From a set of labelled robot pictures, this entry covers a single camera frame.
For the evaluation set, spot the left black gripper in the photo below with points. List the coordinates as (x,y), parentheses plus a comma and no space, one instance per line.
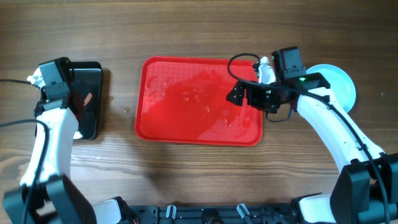
(78,98)

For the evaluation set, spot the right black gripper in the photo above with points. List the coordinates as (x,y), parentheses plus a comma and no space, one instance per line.
(249,95)

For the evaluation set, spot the green yellow sponge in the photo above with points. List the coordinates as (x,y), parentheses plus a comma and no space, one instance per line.
(87,99)

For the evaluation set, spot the light blue plate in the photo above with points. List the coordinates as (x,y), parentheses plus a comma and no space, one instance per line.
(340,82)

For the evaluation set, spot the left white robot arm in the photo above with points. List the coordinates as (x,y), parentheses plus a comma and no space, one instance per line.
(46,194)

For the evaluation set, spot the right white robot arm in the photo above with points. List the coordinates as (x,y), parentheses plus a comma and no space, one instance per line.
(366,189)

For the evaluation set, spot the red plastic tray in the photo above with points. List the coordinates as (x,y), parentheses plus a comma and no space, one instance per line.
(183,100)

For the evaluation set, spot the black water basin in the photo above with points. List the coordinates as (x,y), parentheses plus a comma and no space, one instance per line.
(90,73)

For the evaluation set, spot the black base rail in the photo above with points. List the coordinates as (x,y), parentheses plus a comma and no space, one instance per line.
(261,214)

